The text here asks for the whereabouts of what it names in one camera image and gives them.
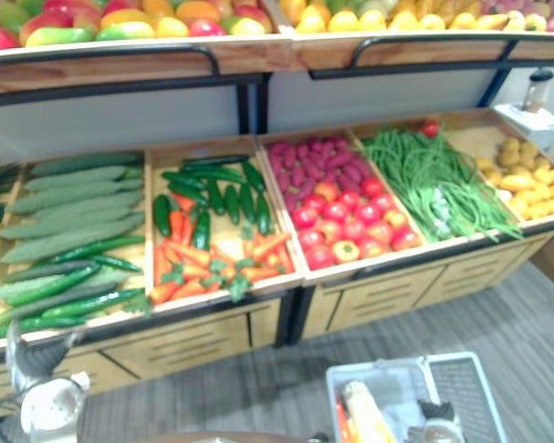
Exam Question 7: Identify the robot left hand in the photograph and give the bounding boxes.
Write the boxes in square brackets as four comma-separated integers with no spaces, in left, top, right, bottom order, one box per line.
[5,317,82,391]

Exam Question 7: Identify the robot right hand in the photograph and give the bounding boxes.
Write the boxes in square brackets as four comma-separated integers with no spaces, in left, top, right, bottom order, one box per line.
[415,399,458,433]

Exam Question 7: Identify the white plastic shopping basket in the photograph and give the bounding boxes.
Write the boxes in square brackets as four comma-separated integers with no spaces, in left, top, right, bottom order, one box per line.
[325,351,509,443]

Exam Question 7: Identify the long dark green cucumber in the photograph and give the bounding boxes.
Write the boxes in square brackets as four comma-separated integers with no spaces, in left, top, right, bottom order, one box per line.
[6,263,102,308]
[91,255,144,273]
[41,288,147,320]
[41,234,147,266]
[0,283,119,325]
[0,316,87,341]
[2,260,96,285]

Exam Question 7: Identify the yellow corn cob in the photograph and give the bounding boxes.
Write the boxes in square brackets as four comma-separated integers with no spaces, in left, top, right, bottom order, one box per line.
[341,380,398,443]

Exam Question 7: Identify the light green bitter gourd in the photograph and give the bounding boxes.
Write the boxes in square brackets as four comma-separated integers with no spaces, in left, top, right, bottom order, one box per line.
[31,191,145,222]
[30,151,142,179]
[8,180,144,216]
[22,165,128,193]
[0,269,128,301]
[0,212,147,266]
[0,206,133,241]

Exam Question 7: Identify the wooden produce bin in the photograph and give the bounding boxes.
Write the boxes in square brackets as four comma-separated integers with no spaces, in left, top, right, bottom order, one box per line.
[0,150,154,354]
[257,128,429,288]
[350,117,524,246]
[442,108,554,228]
[145,136,305,316]

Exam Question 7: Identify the short dark green cucumber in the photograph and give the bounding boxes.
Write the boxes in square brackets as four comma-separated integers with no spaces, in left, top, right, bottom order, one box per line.
[184,165,248,186]
[223,184,241,226]
[242,160,267,195]
[161,171,209,192]
[182,154,251,169]
[152,194,174,239]
[205,178,227,216]
[193,210,212,253]
[168,182,210,209]
[238,183,257,225]
[256,193,273,237]

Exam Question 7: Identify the bunch of green beans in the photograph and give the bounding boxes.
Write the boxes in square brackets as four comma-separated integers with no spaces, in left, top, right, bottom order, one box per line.
[362,127,524,244]

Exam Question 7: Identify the white weighing scale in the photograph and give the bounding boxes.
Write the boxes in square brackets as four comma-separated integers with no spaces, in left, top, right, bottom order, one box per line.
[492,102,554,150]

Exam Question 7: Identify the green yellow mango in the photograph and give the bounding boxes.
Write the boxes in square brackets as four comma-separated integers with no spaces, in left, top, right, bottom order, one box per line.
[25,26,96,48]
[219,16,267,36]
[94,20,156,42]

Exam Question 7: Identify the clear bottle black cap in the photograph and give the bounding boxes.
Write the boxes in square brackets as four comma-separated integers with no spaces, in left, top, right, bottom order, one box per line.
[521,68,553,114]

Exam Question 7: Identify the orange mango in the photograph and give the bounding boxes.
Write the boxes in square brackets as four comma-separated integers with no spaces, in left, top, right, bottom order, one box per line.
[99,7,154,30]
[175,1,223,25]

